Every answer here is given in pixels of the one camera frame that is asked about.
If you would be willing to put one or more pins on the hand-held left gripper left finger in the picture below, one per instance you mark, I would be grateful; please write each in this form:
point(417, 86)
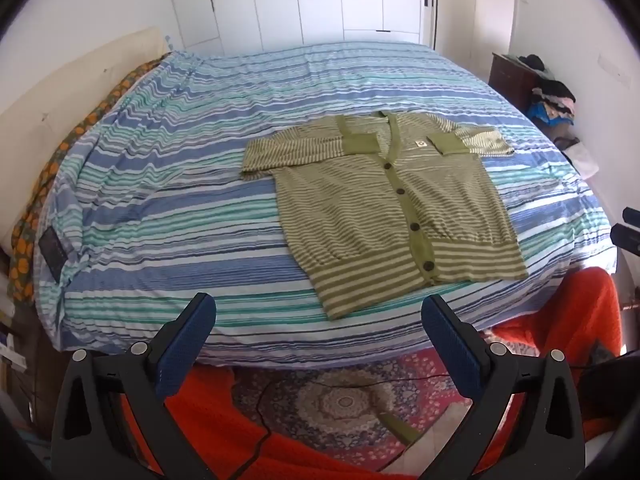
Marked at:
point(180, 355)

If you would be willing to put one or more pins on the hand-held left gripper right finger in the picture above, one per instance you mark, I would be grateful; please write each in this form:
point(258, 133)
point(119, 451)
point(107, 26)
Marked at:
point(452, 350)

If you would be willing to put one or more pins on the green striped cardigan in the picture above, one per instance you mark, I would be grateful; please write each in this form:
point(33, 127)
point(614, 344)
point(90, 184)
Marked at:
point(350, 210)

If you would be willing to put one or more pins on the pile of clothes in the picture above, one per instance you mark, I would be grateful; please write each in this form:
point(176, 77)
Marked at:
point(552, 100)

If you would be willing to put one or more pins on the white cloth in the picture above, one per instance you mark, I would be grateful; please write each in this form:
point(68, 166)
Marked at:
point(582, 157)

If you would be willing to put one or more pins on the red knitted blanket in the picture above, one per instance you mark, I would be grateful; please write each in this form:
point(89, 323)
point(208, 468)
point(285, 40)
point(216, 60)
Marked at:
point(575, 310)

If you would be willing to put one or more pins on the green fabric strip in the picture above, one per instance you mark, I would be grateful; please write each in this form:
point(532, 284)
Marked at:
point(400, 427)

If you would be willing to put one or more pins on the patterned rug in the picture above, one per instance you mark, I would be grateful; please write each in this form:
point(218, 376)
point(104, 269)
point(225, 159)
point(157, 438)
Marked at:
point(345, 400)

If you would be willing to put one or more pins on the blue green striped bed sheet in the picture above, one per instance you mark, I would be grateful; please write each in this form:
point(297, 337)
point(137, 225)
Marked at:
point(175, 200)

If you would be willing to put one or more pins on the dark sheet label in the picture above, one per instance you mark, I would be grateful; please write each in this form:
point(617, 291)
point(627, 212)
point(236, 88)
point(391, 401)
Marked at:
point(54, 252)

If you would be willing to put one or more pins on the orange floral cloth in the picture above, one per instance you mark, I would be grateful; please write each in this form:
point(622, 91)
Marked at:
point(30, 240)

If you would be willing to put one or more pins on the dark wooden nightstand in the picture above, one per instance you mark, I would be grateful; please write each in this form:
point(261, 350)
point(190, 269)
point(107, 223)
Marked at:
point(510, 80)

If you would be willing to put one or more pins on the white door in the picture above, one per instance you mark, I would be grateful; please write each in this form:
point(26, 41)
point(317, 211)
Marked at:
point(455, 5)

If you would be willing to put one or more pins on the cream headboard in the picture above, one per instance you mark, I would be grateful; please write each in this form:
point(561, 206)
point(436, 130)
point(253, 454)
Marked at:
point(60, 90)

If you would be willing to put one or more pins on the white wardrobe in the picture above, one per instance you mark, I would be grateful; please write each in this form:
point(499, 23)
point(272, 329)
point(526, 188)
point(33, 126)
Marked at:
point(300, 0)

